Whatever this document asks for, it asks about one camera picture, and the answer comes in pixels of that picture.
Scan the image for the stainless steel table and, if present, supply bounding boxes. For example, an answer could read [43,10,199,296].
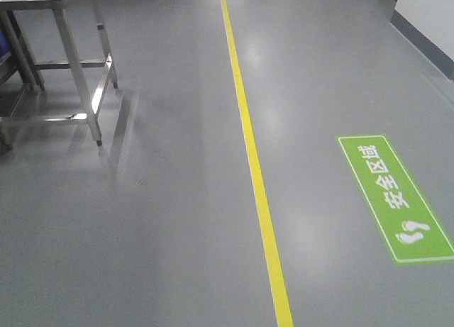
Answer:
[1,0,118,151]

